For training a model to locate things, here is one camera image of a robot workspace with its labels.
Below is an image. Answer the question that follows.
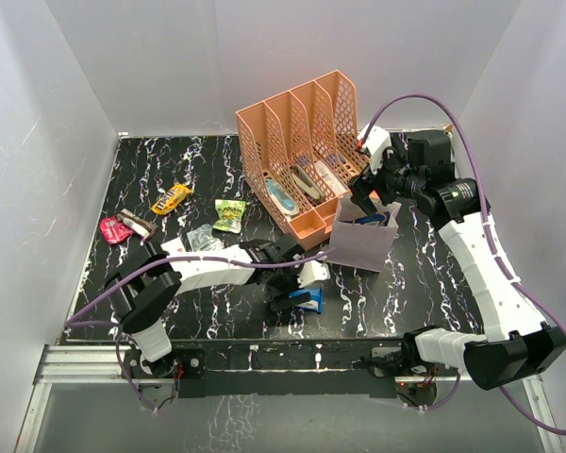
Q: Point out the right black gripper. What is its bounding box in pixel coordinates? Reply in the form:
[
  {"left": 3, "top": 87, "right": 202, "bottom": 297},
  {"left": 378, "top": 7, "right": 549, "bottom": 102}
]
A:
[{"left": 348, "top": 143, "right": 425, "bottom": 217}]

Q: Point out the blue Burts chips bag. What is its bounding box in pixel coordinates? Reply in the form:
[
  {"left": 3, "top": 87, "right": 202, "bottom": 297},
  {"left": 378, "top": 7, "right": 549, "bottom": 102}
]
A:
[{"left": 352, "top": 211, "right": 391, "bottom": 227}]

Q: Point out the blue Oreo cookie pack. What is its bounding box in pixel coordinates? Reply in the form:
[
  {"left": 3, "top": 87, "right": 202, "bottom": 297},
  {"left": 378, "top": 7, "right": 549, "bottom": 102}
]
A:
[{"left": 289, "top": 288, "right": 323, "bottom": 313}]

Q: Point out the lilac paper bag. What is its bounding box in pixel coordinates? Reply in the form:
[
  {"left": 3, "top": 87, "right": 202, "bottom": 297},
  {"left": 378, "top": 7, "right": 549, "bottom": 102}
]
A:
[{"left": 327, "top": 194, "right": 402, "bottom": 273}]

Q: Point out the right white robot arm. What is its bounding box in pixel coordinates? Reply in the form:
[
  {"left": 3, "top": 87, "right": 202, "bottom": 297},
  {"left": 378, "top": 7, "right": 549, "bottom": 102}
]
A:
[{"left": 349, "top": 127, "right": 566, "bottom": 390}]

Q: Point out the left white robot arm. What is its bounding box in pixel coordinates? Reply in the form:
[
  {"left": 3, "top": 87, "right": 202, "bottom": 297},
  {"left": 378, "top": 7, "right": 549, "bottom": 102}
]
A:
[{"left": 104, "top": 234, "right": 328, "bottom": 378}]

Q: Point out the green sour candy bag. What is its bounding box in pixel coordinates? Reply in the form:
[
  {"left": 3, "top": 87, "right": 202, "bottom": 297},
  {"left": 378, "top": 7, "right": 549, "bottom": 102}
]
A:
[{"left": 213, "top": 199, "right": 246, "bottom": 234}]

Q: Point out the white paper staples box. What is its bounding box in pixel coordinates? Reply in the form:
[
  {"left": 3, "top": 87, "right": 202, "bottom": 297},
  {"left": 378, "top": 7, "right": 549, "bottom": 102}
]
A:
[{"left": 314, "top": 159, "right": 348, "bottom": 195}]

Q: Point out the grey stapler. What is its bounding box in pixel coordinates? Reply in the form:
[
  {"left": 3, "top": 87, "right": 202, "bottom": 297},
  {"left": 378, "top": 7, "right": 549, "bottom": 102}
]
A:
[{"left": 291, "top": 164, "right": 325, "bottom": 205}]

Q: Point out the pink plastic desk organizer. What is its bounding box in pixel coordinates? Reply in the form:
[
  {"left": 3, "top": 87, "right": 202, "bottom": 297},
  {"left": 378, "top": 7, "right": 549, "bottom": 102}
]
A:
[{"left": 236, "top": 71, "right": 369, "bottom": 249}]

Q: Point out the blue correction tape blister pack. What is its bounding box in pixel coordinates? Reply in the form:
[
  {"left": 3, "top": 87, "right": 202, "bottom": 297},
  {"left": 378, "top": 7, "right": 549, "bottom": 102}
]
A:
[{"left": 265, "top": 178, "right": 300, "bottom": 218}]

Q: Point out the silver foil snack packet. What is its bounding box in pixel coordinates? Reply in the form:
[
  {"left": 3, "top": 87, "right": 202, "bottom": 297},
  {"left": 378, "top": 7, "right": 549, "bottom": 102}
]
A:
[{"left": 187, "top": 224, "right": 225, "bottom": 252}]

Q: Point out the white rectangular snack box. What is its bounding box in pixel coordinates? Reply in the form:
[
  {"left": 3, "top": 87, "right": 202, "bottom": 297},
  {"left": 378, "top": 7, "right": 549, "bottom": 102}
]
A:
[{"left": 161, "top": 237, "right": 186, "bottom": 254}]

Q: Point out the yellow M&M's packet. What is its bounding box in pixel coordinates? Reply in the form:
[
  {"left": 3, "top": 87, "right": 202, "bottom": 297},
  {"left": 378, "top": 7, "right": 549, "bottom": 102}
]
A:
[{"left": 151, "top": 184, "right": 193, "bottom": 215}]

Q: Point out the pink candy packet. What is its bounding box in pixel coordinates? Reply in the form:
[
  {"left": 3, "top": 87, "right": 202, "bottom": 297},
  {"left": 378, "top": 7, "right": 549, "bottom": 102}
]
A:
[{"left": 99, "top": 217, "right": 134, "bottom": 244}]

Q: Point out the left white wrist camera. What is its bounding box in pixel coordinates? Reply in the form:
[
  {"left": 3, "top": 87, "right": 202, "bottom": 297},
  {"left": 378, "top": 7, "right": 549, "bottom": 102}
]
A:
[{"left": 297, "top": 260, "right": 330, "bottom": 289}]

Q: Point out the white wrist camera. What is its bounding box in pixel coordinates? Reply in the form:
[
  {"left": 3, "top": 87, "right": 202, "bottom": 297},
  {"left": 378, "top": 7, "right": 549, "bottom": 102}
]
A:
[
  {"left": 297, "top": 260, "right": 330, "bottom": 289},
  {"left": 358, "top": 126, "right": 391, "bottom": 175}
]

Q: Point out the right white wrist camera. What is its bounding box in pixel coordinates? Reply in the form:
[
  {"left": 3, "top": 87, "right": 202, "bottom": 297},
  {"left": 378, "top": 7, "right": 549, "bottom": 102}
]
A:
[{"left": 358, "top": 126, "right": 391, "bottom": 175}]

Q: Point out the black front mounting rail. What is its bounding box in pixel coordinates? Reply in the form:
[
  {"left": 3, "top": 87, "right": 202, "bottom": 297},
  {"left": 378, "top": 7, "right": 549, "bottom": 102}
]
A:
[{"left": 124, "top": 337, "right": 454, "bottom": 398}]

